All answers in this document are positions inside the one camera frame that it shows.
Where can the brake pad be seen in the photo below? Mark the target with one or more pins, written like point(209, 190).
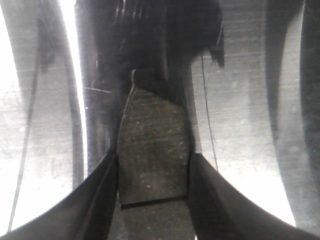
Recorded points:
point(153, 162)

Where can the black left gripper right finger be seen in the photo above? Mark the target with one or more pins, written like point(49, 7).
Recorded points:
point(220, 212)

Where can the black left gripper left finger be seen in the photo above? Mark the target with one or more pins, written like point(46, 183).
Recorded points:
point(85, 214)

